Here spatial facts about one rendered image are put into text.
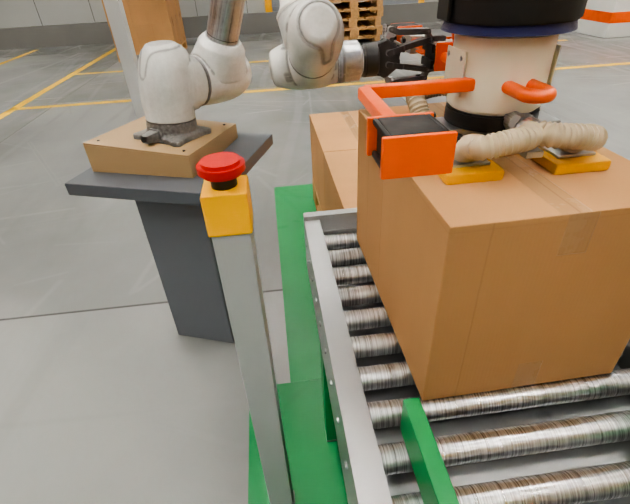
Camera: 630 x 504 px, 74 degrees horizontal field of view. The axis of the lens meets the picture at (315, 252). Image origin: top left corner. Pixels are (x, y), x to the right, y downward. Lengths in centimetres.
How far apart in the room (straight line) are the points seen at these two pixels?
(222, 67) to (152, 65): 22
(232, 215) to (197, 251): 90
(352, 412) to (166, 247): 100
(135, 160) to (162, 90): 22
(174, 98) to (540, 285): 109
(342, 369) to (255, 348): 18
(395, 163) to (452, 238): 18
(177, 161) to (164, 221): 27
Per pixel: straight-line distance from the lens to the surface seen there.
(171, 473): 152
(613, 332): 97
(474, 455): 87
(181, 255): 157
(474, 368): 87
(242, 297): 73
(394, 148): 49
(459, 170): 76
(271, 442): 106
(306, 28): 83
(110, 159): 146
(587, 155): 88
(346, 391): 84
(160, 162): 136
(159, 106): 140
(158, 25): 832
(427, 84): 80
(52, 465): 170
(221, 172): 60
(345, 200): 155
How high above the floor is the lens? 127
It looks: 35 degrees down
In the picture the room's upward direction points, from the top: 3 degrees counter-clockwise
